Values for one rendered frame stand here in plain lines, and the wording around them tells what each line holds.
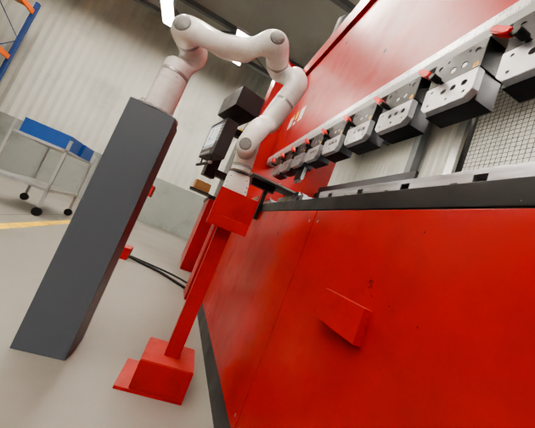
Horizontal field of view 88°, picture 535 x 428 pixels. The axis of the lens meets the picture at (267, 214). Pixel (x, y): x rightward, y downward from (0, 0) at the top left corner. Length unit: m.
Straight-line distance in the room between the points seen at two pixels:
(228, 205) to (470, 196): 0.80
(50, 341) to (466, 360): 1.25
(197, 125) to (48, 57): 3.96
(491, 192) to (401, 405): 0.34
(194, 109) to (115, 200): 7.85
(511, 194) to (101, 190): 1.17
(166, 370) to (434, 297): 0.97
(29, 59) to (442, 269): 9.96
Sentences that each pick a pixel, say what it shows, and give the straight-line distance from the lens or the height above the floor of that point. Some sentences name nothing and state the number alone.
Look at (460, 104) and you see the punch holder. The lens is 0.90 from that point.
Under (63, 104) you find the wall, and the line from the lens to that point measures 9.42.
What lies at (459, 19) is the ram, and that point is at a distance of 1.13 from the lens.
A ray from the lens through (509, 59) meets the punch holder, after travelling 0.85.
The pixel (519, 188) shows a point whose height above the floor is 0.86.
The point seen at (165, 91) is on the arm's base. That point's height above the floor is 1.09.
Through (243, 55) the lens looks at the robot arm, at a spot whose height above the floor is 1.37.
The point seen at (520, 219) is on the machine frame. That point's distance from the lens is 0.48.
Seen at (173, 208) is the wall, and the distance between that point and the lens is 8.43.
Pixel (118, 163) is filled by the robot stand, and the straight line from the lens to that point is 1.22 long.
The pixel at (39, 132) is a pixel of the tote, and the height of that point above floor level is 0.91.
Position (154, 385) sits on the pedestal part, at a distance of 1.25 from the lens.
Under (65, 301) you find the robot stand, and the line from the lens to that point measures 1.29.
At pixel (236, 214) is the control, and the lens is 1.09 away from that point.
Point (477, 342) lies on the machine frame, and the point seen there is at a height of 0.65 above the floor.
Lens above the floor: 0.66
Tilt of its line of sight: 6 degrees up
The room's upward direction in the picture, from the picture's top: 22 degrees clockwise
